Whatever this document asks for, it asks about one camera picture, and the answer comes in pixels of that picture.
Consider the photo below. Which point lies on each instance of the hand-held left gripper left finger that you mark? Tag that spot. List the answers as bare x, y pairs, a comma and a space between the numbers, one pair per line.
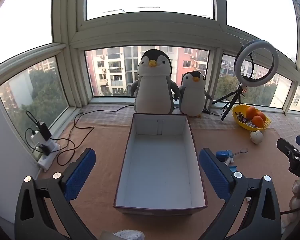
80, 175

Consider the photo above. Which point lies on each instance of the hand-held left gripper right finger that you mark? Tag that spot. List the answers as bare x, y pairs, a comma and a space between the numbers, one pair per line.
213, 175

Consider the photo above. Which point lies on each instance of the blue bottle with white cap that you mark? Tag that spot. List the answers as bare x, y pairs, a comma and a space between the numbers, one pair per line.
224, 154

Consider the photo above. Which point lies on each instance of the grey translucent spoon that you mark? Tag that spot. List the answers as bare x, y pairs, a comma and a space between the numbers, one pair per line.
245, 150

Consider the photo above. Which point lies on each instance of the red cardboard box white inside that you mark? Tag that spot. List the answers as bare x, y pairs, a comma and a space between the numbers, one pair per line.
160, 170

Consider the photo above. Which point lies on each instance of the peach felt mat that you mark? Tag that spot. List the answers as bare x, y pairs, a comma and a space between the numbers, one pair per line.
102, 180

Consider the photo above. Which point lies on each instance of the white power strip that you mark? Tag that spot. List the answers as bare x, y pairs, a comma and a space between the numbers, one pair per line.
48, 163

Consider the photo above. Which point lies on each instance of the white round plastic device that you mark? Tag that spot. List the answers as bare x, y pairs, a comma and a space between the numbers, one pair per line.
256, 137

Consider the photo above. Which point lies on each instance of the black plug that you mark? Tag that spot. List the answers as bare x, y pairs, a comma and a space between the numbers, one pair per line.
46, 149

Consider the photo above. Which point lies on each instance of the yellow plastic bowl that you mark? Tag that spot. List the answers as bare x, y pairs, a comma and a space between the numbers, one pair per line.
255, 129

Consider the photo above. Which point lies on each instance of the orange fruit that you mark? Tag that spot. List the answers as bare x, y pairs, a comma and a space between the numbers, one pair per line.
262, 116
257, 121
251, 112

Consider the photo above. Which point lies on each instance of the black power adapter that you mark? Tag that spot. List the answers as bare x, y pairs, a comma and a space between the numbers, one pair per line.
44, 130

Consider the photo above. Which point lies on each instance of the pile of wrapped candies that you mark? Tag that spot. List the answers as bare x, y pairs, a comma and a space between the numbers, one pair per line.
240, 117

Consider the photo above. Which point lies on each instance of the black power strip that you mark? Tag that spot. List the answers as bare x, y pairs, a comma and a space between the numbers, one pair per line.
206, 111

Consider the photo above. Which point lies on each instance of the white fuzzy cloth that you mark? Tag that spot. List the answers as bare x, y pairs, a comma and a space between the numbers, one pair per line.
128, 235

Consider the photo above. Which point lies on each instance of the small penguin plush toy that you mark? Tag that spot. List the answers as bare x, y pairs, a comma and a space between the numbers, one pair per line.
192, 97

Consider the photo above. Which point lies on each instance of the large penguin plush toy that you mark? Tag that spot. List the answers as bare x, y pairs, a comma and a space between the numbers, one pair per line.
153, 90

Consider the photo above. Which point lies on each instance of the white window frame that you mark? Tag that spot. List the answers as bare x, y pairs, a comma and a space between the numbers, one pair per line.
150, 32

